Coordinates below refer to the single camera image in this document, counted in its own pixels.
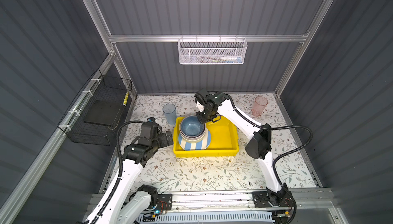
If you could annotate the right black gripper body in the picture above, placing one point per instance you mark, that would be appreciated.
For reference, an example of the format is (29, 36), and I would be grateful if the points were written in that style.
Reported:
(204, 116)

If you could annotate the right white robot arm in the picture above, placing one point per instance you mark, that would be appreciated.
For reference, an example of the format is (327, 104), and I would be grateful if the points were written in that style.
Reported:
(259, 145)

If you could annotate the yellow plastic bin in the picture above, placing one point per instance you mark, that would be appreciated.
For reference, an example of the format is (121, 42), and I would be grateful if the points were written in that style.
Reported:
(222, 139)

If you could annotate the dark blue bowl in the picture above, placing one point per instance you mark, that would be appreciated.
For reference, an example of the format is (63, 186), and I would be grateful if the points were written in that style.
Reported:
(190, 120)

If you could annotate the aluminium front rail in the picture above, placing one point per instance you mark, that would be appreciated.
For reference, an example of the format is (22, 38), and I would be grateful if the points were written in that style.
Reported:
(306, 198)

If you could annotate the yellow tag on basket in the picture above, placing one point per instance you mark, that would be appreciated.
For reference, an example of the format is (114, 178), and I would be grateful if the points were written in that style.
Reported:
(125, 100)

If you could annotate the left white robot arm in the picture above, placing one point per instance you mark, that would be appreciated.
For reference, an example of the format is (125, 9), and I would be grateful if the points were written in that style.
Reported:
(114, 207)

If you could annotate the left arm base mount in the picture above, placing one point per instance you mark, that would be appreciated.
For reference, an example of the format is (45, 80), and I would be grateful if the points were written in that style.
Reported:
(159, 202)

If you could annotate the white wire mesh basket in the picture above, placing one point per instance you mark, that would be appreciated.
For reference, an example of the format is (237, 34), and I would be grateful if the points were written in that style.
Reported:
(209, 50)

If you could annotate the black wire basket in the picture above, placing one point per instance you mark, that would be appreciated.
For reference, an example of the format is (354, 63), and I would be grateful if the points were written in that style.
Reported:
(99, 112)

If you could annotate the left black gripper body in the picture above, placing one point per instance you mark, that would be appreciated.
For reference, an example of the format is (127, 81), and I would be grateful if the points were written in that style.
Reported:
(161, 141)

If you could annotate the white marker in basket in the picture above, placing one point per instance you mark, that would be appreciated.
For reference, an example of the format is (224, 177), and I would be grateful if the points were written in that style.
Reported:
(233, 59)

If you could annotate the blue plastic cup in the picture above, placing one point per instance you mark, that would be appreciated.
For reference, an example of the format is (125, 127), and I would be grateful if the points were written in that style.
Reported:
(169, 111)

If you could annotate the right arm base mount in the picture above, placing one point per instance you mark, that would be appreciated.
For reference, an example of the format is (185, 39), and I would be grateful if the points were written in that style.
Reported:
(265, 199)

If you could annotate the purple bowl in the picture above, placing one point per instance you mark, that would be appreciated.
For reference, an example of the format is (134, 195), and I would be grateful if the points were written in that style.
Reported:
(192, 138)

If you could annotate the pink plastic cup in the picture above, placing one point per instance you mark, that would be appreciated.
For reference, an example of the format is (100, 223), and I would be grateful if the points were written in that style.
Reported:
(259, 105)

